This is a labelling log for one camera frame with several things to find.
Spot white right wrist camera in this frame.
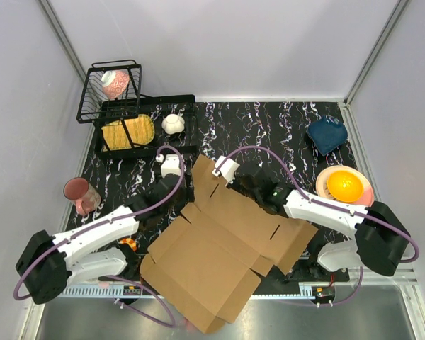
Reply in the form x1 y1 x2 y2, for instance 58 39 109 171
212 156 240 183

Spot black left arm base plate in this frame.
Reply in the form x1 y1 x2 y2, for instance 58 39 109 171
98 254 144 283

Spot orange striped toy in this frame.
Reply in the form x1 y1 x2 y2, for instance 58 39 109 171
119 238 138 252

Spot pink patterned bowl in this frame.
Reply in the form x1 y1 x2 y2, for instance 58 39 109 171
101 70 130 100

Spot pink plate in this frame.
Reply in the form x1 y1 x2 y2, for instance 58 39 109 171
316 165 374 206

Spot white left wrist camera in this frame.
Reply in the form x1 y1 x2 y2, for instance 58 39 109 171
156 154 181 178

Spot dark blue bowl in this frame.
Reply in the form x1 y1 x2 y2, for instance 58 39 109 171
307 115 348 156

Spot yellow woven plate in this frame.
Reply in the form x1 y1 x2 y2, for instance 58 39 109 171
101 114 155 151

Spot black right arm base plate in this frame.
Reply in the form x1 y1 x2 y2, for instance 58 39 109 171
261 247 351 284

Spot orange bowl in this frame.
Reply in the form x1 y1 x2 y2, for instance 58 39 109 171
327 170 364 203

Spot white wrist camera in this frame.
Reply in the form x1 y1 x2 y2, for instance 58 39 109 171
156 154 181 178
212 156 240 183

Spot black wire dish rack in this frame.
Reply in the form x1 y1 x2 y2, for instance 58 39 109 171
76 59 198 160

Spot brown cardboard box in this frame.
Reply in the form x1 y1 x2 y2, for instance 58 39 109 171
140 156 317 334

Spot pink mug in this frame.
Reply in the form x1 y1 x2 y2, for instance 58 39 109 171
63 177 101 216

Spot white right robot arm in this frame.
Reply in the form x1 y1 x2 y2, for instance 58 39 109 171
230 162 410 281

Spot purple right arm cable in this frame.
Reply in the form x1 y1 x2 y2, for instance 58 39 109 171
215 145 421 307

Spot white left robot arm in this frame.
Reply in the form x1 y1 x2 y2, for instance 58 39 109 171
13 174 193 305

